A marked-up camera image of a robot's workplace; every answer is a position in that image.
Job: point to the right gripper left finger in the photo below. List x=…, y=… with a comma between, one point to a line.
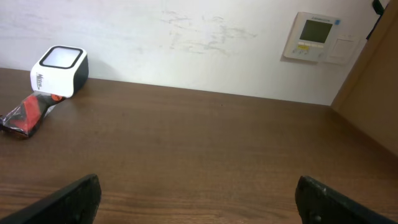
x=76, y=203

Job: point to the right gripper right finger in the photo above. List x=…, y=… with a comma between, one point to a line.
x=318, y=203

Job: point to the black red snack wrapper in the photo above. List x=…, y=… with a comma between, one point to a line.
x=25, y=119

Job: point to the white barcode scanner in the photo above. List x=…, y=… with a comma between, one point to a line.
x=62, y=71

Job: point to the brown wooden side panel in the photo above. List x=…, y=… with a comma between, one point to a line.
x=368, y=97

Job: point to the wall thermostat panel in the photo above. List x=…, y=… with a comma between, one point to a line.
x=316, y=38

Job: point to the black wall clip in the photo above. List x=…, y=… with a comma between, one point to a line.
x=378, y=7

